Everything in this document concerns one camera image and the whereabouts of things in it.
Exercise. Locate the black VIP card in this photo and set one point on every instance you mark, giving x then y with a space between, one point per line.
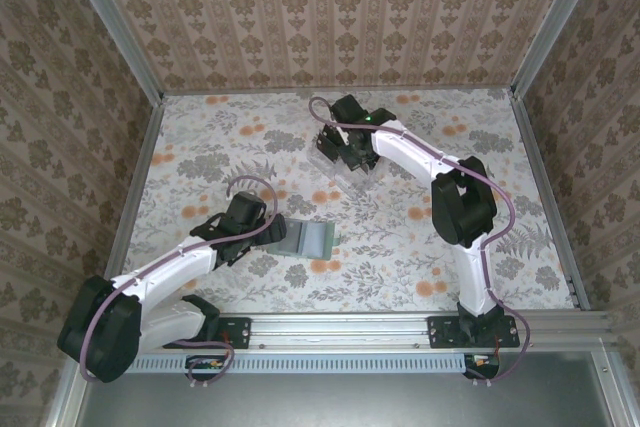
331 136
296 237
327 149

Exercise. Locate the green leather card holder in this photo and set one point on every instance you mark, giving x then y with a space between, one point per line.
317 242

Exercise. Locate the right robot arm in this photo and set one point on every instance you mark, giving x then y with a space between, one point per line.
405 147

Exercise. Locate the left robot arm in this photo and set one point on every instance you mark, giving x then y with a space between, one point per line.
165 267

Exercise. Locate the grey sheet metal panel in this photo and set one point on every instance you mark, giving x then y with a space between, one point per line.
350 402

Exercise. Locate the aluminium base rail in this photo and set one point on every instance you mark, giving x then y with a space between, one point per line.
340 329

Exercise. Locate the aluminium table side rail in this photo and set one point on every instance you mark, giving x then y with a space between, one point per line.
550 197
141 172

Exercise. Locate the aluminium frame post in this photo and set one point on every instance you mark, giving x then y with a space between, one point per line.
555 22
118 22

